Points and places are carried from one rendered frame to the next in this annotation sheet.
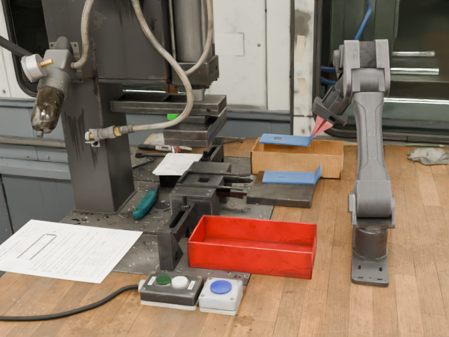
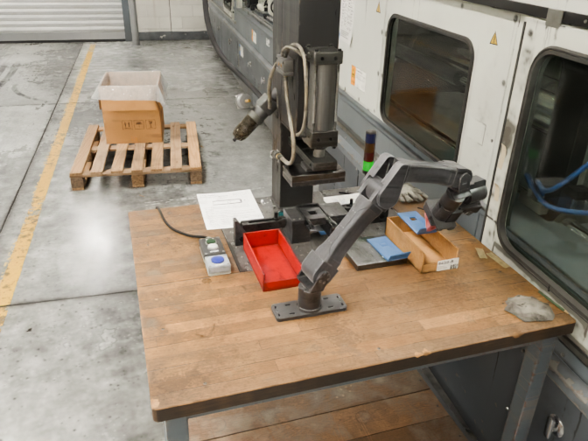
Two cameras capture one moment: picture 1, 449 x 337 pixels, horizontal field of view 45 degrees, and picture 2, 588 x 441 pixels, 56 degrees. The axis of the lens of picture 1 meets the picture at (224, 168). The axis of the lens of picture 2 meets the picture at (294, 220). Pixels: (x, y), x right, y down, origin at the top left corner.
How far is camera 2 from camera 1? 136 cm
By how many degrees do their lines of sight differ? 51
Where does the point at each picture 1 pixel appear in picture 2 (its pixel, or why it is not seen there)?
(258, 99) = not seen: hidden behind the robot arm
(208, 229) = (278, 239)
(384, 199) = (311, 270)
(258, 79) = (485, 171)
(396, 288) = (278, 325)
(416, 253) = (333, 327)
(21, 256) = (214, 201)
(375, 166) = (327, 247)
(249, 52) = (485, 143)
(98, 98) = (280, 132)
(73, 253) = (228, 213)
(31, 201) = not seen: hidden behind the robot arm
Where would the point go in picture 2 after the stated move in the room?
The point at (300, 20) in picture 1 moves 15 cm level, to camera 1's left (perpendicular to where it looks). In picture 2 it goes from (507, 130) to (471, 117)
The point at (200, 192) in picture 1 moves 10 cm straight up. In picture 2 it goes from (294, 216) to (295, 188)
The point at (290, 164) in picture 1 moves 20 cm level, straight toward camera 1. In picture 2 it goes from (401, 241) to (346, 253)
